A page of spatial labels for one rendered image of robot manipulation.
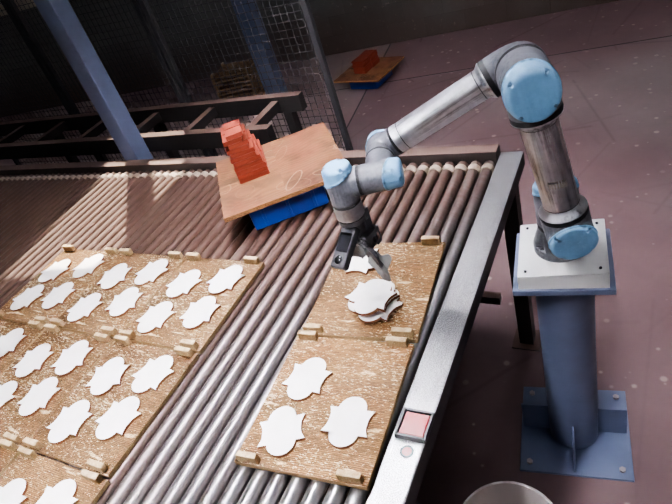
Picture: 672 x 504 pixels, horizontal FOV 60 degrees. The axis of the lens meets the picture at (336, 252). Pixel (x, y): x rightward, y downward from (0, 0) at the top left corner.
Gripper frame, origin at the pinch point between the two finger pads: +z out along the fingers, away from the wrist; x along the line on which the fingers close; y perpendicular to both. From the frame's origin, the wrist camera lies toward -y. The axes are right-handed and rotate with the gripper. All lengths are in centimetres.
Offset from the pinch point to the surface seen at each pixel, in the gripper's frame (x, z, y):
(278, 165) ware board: 75, 2, 49
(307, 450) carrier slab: -8.9, 12.0, -46.1
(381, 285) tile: -0.3, 6.9, 4.7
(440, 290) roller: -13.0, 14.0, 14.2
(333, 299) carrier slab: 15.2, 12.0, -0.9
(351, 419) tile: -14.8, 11.0, -35.0
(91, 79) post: 185, -35, 53
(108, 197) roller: 177, 14, 25
